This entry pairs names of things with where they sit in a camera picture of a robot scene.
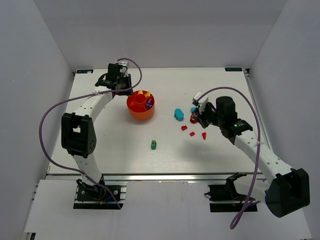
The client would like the green small lego piece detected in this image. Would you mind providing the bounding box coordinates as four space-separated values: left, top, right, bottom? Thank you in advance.
150 140 157 150

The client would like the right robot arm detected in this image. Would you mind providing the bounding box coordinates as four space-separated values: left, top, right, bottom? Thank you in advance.
192 92 310 218

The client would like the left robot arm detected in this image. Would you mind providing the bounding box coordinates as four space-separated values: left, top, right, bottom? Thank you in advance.
61 62 133 185

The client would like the red flower lego brick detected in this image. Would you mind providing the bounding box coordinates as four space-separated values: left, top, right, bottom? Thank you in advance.
189 114 198 124

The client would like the small teal lego brick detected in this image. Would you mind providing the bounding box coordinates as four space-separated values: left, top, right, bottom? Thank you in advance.
190 107 196 114

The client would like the red slope lego piece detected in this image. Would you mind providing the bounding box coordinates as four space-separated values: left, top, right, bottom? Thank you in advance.
202 132 207 140

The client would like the red arch lego piece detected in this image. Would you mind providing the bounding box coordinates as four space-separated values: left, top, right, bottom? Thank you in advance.
181 125 188 131

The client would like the orange divided round container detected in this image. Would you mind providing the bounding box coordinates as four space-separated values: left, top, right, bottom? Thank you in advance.
126 90 155 121

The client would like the teal rounded lego brick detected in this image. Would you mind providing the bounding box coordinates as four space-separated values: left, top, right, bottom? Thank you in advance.
174 108 184 122

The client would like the left blue table label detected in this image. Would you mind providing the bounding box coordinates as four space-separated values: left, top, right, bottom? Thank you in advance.
76 69 94 74

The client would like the blue table label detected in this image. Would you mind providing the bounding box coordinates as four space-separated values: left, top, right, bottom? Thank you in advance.
224 67 243 72
76 69 94 74

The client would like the right blue table label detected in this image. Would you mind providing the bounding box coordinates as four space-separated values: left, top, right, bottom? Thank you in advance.
224 67 243 72

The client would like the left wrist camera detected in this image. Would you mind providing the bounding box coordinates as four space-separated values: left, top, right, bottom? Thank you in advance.
115 60 129 75

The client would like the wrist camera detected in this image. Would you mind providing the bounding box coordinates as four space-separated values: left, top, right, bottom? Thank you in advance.
115 60 129 75
192 91 209 113

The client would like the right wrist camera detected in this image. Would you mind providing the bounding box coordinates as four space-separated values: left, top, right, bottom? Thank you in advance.
192 91 209 113

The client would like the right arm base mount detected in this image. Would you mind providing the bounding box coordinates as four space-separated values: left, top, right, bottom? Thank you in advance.
203 172 250 213

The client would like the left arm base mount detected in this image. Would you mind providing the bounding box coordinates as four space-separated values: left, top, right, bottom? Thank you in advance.
73 179 126 210

